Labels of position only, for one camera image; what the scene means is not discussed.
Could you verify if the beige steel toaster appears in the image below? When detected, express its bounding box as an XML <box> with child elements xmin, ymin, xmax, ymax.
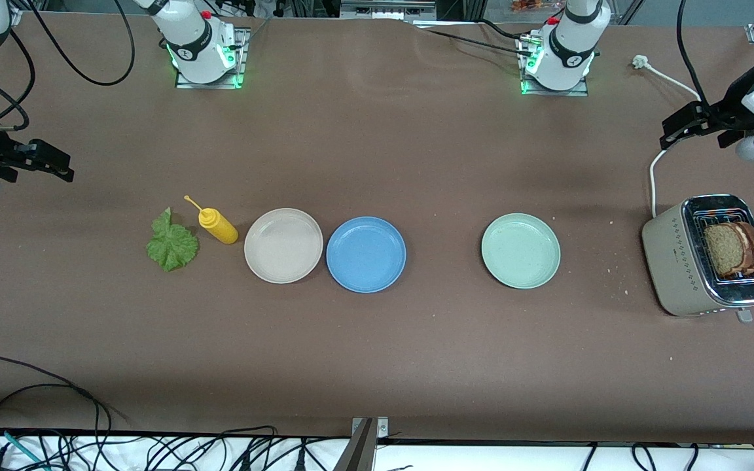
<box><xmin>641</xmin><ymin>194</ymin><xmax>754</xmax><ymax>323</ymax></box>

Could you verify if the green lettuce leaf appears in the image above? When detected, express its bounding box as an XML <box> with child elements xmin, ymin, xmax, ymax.
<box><xmin>146</xmin><ymin>207</ymin><xmax>200</xmax><ymax>273</ymax></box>

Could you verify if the blue plate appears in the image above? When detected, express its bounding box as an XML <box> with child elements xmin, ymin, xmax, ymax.
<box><xmin>326</xmin><ymin>217</ymin><xmax>407</xmax><ymax>294</ymax></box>

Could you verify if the white toaster power cord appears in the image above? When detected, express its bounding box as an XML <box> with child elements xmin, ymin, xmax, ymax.
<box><xmin>632</xmin><ymin>56</ymin><xmax>705</xmax><ymax>220</ymax></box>

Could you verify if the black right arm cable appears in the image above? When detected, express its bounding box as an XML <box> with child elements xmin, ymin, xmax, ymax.
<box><xmin>0</xmin><ymin>0</ymin><xmax>137</xmax><ymax>131</ymax></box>

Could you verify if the teal cable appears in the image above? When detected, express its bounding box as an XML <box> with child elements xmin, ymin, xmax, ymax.
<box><xmin>0</xmin><ymin>427</ymin><xmax>50</xmax><ymax>471</ymax></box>

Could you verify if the yellow squeeze bottle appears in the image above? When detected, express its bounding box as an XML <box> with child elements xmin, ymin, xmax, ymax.
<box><xmin>184</xmin><ymin>195</ymin><xmax>239</xmax><ymax>245</ymax></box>

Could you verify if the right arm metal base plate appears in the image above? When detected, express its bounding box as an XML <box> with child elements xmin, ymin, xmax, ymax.
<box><xmin>175</xmin><ymin>26</ymin><xmax>251</xmax><ymax>90</ymax></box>

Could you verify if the beige plate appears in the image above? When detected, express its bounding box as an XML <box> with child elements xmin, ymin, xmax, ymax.
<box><xmin>244</xmin><ymin>208</ymin><xmax>324</xmax><ymax>285</ymax></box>

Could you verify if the long black loose cable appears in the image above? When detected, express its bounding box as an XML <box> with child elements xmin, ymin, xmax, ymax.
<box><xmin>0</xmin><ymin>357</ymin><xmax>113</xmax><ymax>459</ymax></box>

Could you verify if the grey power strip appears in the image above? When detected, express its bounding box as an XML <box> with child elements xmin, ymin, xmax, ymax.
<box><xmin>340</xmin><ymin>0</ymin><xmax>437</xmax><ymax>20</ymax></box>

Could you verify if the black left arm base cable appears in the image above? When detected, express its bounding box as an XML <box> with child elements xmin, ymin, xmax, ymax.
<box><xmin>416</xmin><ymin>20</ymin><xmax>538</xmax><ymax>58</ymax></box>

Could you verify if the light green plate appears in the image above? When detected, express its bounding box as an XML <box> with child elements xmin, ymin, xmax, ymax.
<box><xmin>481</xmin><ymin>213</ymin><xmax>562</xmax><ymax>290</ymax></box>

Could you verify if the metal table edge bracket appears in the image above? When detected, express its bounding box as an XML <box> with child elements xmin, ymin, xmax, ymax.
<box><xmin>334</xmin><ymin>417</ymin><xmax>389</xmax><ymax>471</ymax></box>

